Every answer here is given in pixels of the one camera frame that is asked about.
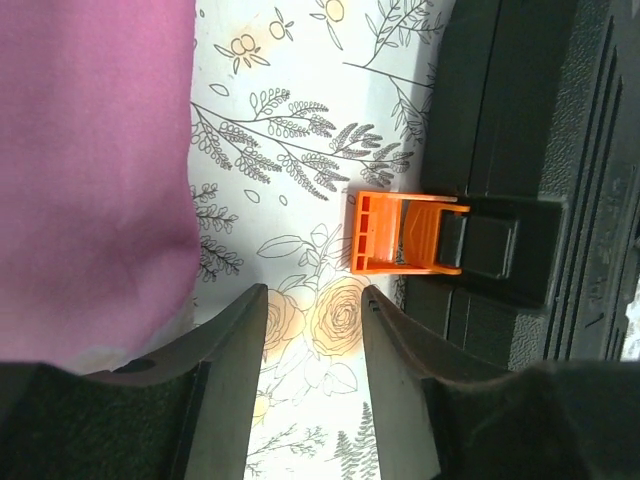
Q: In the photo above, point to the orange case latch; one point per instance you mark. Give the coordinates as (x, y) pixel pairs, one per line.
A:
(407, 234)

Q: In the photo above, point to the floral patterned table mat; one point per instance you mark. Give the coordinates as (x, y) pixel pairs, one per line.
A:
(296, 106)

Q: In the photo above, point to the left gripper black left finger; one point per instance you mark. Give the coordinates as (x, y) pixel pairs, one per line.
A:
(183, 411)

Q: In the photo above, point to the purple folded cloth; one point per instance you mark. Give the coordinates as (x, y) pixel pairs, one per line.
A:
(99, 238)

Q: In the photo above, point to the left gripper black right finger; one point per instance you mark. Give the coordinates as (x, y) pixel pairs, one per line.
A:
(441, 413)

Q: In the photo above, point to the black plastic tool case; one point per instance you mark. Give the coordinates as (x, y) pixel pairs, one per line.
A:
(534, 125)

